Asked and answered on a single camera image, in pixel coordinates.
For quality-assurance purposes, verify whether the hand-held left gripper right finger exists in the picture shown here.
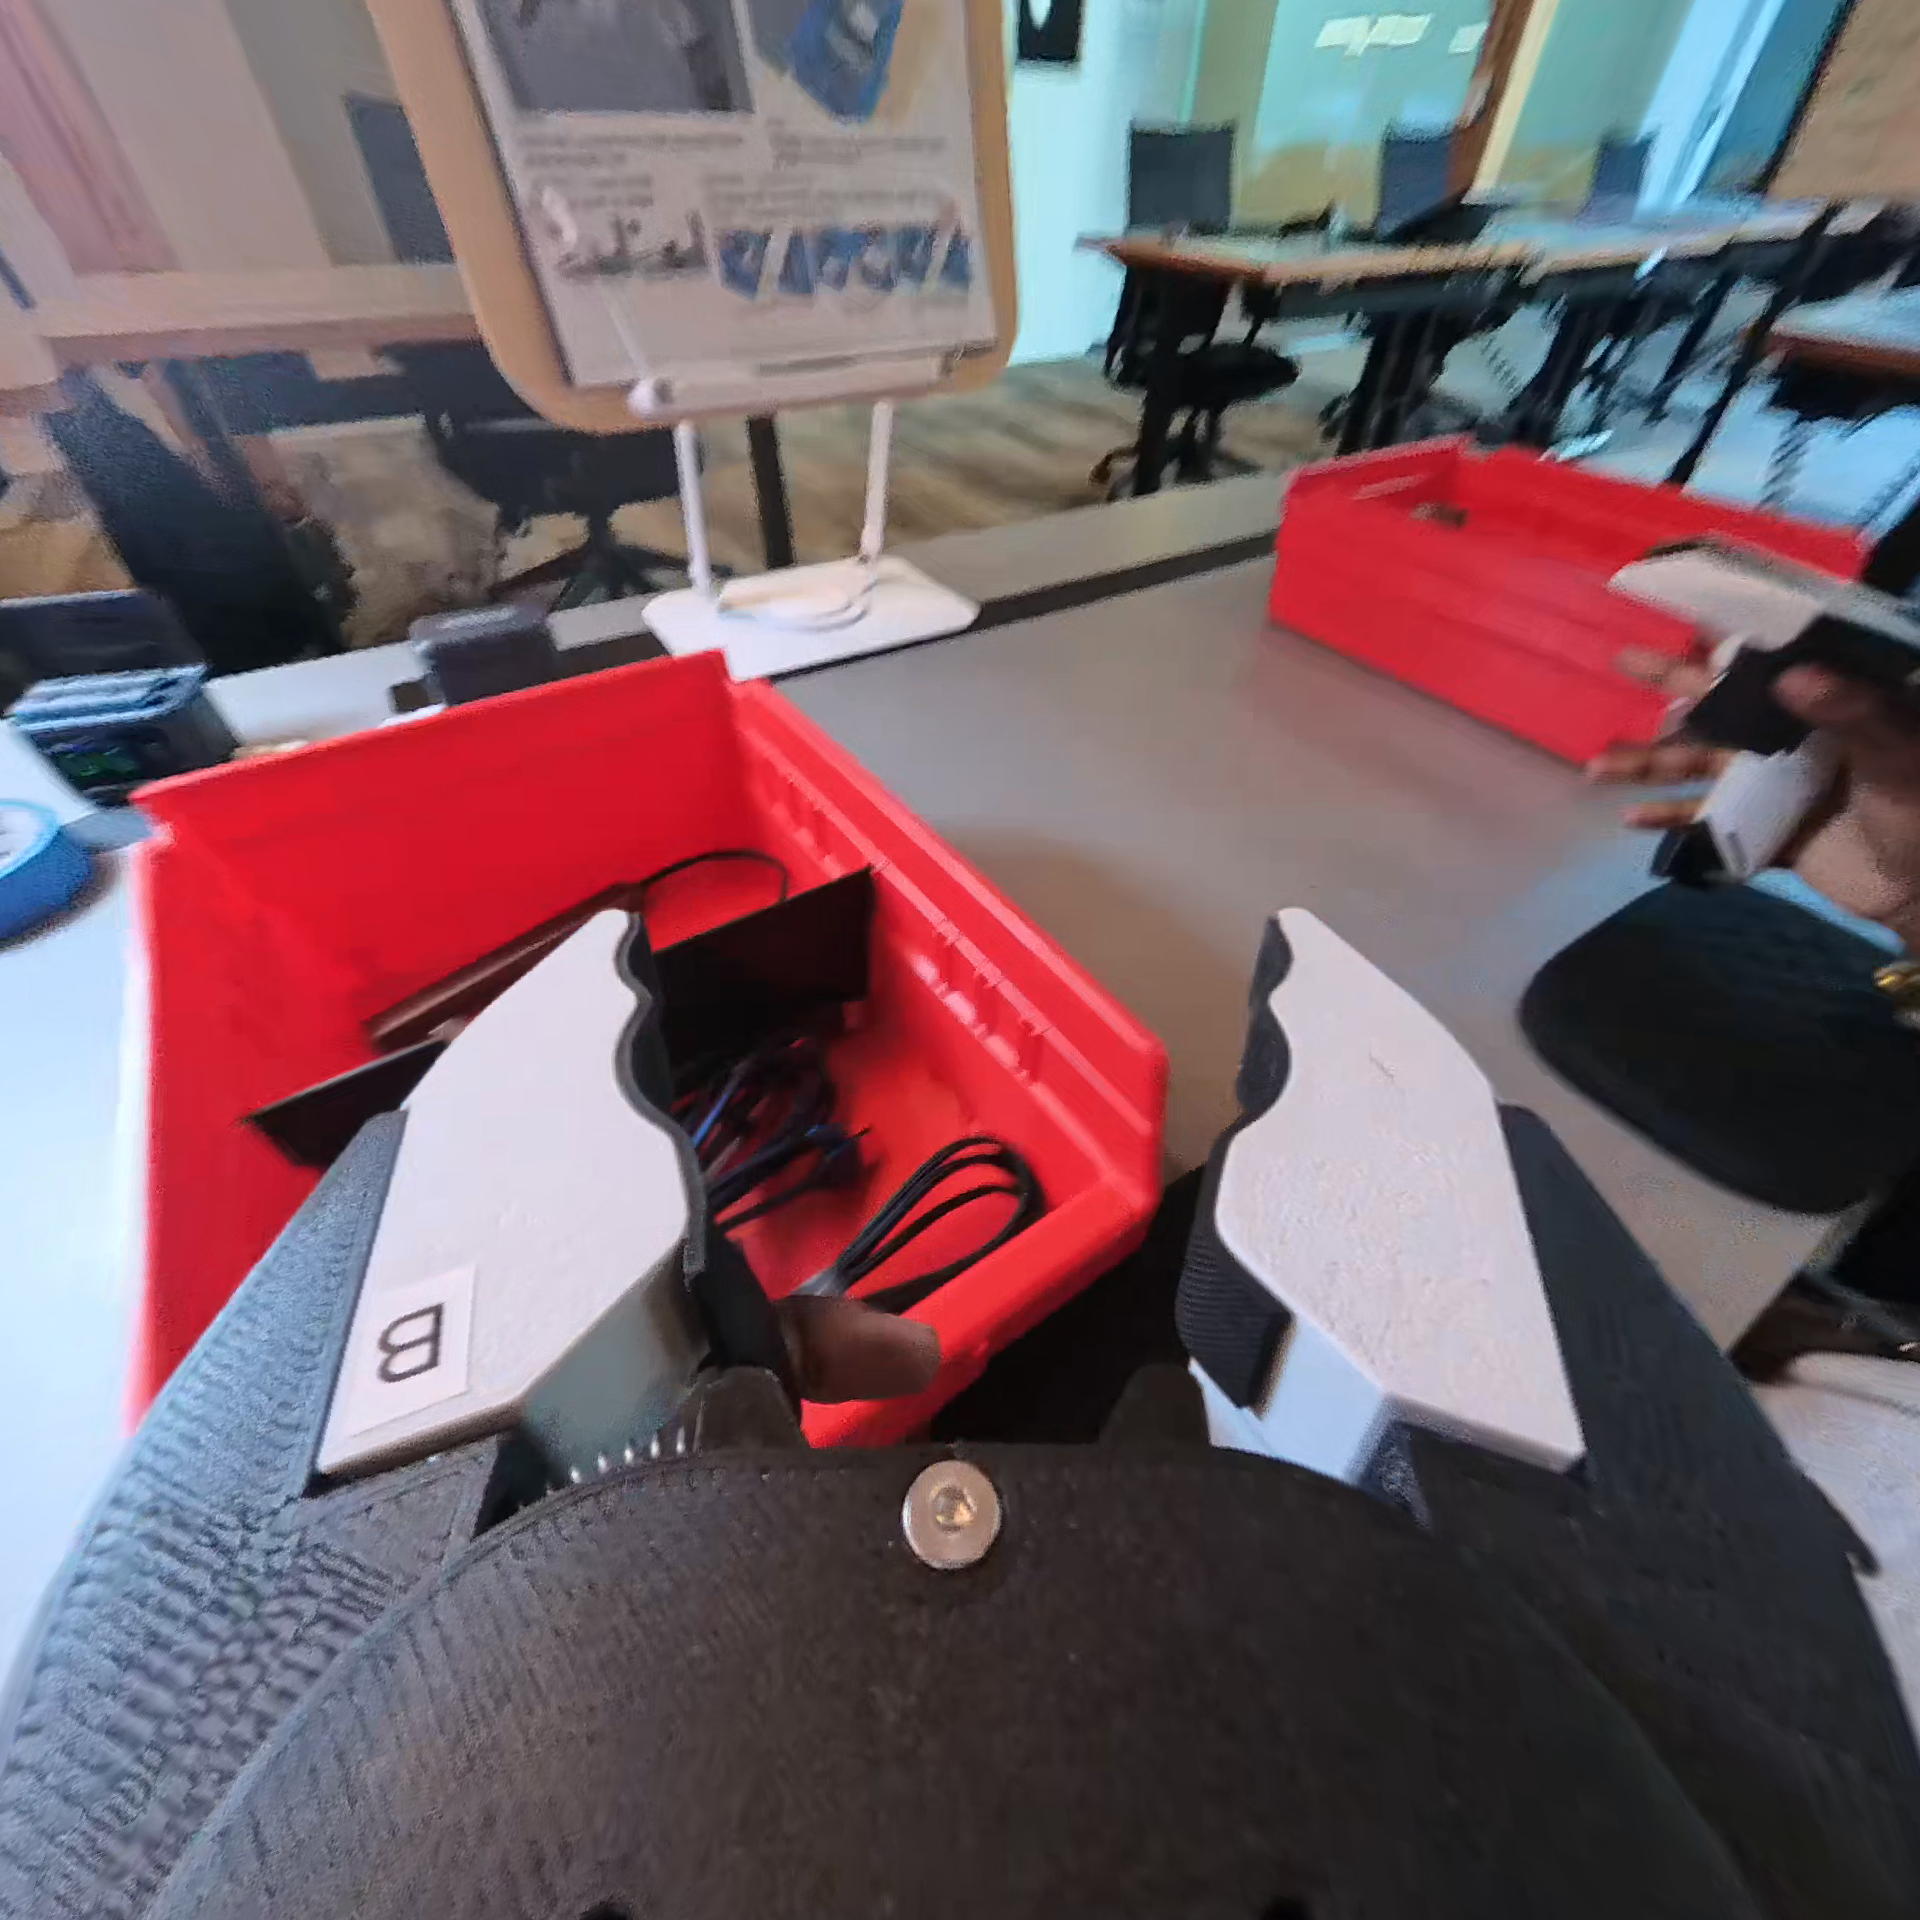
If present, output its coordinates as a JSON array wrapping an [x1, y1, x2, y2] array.
[[1174, 908, 1589, 1488]]

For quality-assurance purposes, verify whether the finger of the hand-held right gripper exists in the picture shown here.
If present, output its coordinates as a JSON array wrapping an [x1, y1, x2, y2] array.
[[1607, 544, 1824, 647]]

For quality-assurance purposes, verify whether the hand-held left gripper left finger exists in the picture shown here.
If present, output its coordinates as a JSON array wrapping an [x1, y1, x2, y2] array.
[[316, 908, 804, 1490]]

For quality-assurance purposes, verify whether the red plastic bin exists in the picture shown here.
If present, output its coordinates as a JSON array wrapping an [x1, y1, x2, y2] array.
[[1267, 435, 1876, 768], [128, 651, 1173, 1450]]

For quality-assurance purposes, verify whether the person's right hand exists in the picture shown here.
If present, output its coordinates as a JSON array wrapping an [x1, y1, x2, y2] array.
[[1591, 645, 1920, 924]]

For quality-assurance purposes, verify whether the person's left hand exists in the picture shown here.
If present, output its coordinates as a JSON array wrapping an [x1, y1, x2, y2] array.
[[779, 1293, 943, 1403]]

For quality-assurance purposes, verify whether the black bin divider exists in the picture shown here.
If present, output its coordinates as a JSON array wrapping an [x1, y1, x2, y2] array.
[[651, 866, 880, 1052], [239, 1036, 453, 1172]]

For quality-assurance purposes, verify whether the brown flat strip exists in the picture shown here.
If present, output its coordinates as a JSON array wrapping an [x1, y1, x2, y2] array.
[[368, 930, 600, 1052]]

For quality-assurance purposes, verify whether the wooden office desk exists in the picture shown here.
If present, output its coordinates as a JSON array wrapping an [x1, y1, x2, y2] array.
[[1755, 292, 1920, 453], [1079, 210, 1847, 496], [0, 262, 483, 394]]

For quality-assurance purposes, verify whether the black mesh office chair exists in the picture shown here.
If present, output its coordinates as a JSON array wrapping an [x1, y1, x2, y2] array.
[[1517, 883, 1920, 1215]]

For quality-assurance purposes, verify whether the dark small box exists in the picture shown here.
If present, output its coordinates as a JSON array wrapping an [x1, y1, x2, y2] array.
[[407, 604, 559, 706]]

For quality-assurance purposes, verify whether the blue tape roll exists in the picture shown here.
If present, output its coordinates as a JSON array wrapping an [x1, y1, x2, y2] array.
[[0, 802, 98, 946]]

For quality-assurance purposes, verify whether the dark parts box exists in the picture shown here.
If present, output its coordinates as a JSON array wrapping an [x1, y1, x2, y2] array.
[[6, 667, 242, 804]]

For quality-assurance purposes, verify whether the black case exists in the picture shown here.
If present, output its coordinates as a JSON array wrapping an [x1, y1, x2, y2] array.
[[0, 590, 167, 700]]

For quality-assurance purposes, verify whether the coiled black cable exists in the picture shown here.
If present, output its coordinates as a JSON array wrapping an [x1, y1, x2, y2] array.
[[795, 1135, 1047, 1315]]

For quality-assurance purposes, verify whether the thin black cable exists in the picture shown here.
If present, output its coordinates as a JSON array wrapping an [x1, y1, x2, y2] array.
[[638, 848, 798, 917]]

